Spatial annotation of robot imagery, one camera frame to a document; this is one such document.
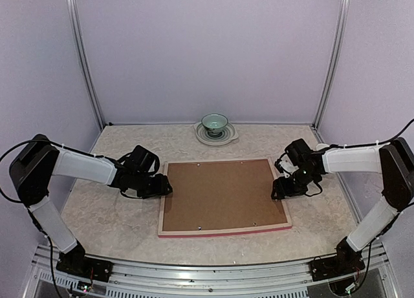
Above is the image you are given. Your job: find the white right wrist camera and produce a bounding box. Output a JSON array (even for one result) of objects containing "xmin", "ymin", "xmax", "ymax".
[{"xmin": 274, "ymin": 158, "xmax": 296, "ymax": 178}]

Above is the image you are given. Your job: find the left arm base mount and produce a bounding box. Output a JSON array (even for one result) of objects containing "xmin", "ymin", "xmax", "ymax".
[{"xmin": 56, "ymin": 244, "xmax": 113, "ymax": 282}]

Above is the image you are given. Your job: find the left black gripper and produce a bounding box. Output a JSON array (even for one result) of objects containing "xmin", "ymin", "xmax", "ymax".
[{"xmin": 132, "ymin": 171, "xmax": 173, "ymax": 200}]

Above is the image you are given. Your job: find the aluminium corner post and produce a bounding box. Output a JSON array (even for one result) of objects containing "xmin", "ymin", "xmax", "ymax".
[
  {"xmin": 312, "ymin": 0, "xmax": 351, "ymax": 131},
  {"xmin": 64, "ymin": 0, "xmax": 105, "ymax": 127}
]

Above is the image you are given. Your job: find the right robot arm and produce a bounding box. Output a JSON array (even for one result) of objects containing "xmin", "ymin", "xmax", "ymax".
[{"xmin": 263, "ymin": 125, "xmax": 413, "ymax": 266}]

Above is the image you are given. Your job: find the green ceramic bowl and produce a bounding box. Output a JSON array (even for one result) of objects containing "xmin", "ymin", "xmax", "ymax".
[{"xmin": 201, "ymin": 113, "xmax": 228, "ymax": 138}]

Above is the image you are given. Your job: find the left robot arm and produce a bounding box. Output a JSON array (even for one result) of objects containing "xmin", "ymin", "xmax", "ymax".
[{"xmin": 1, "ymin": 134, "xmax": 173, "ymax": 275}]

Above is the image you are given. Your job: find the brown backing board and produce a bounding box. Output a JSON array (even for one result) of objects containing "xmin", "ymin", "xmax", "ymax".
[{"xmin": 160, "ymin": 160, "xmax": 289, "ymax": 231}]

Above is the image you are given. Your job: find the left aluminium corner post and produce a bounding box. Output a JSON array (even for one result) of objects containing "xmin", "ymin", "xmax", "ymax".
[{"xmin": 64, "ymin": 0, "xmax": 105, "ymax": 127}]

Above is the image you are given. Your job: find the pink wooden picture frame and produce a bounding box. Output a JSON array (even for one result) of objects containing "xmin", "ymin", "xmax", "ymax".
[{"xmin": 157, "ymin": 157, "xmax": 294, "ymax": 240}]

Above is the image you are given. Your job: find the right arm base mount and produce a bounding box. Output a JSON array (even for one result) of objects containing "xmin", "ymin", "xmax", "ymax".
[{"xmin": 309, "ymin": 237, "xmax": 365, "ymax": 282}]

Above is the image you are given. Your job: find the aluminium front rail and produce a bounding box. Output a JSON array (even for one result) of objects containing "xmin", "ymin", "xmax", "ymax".
[{"xmin": 23, "ymin": 247, "xmax": 398, "ymax": 297}]

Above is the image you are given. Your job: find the right aluminium corner post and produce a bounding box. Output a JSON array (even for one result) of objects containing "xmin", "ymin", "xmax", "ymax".
[{"xmin": 312, "ymin": 0, "xmax": 351, "ymax": 131}]

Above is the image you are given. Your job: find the striped ceramic plate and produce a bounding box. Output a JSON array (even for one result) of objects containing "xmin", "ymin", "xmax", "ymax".
[{"xmin": 193, "ymin": 122, "xmax": 239, "ymax": 147}]

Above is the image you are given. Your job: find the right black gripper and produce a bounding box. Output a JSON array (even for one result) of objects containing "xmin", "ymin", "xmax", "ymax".
[{"xmin": 272, "ymin": 167, "xmax": 319, "ymax": 199}]

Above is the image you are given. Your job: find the light blue mug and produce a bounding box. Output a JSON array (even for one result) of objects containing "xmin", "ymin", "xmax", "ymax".
[{"xmin": 316, "ymin": 144, "xmax": 330, "ymax": 151}]

